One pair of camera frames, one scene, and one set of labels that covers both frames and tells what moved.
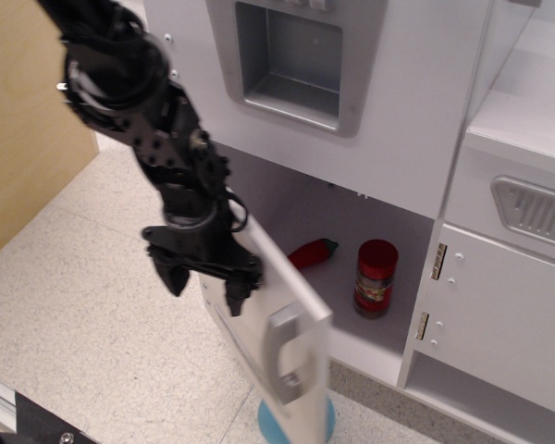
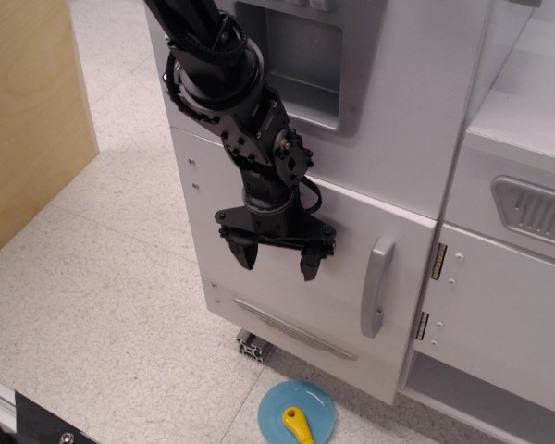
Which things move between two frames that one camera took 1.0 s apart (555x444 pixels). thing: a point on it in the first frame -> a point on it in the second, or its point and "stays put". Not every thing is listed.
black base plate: [35, 425] stays put
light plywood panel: [34, 146] stays put
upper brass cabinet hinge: [439, 262] stays put
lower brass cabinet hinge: [422, 326] stays put
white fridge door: [280, 338] -> [316, 322]
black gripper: [203, 237] -> [267, 215]
